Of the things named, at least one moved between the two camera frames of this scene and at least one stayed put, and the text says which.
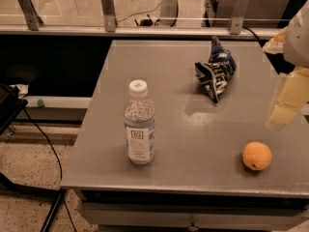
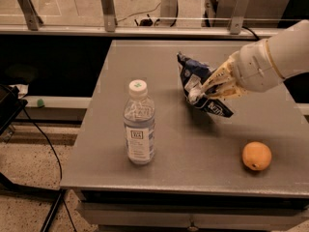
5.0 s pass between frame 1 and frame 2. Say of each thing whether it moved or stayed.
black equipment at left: stayed
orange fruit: stayed
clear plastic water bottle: stayed
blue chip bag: moved
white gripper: moved
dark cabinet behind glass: stayed
